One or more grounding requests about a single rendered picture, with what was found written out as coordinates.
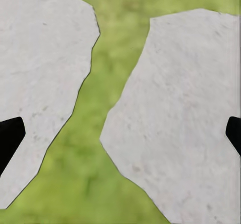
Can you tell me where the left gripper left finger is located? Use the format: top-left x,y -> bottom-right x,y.
0,117 -> 26,176

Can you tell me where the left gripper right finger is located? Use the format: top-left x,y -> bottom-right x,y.
225,116 -> 241,155

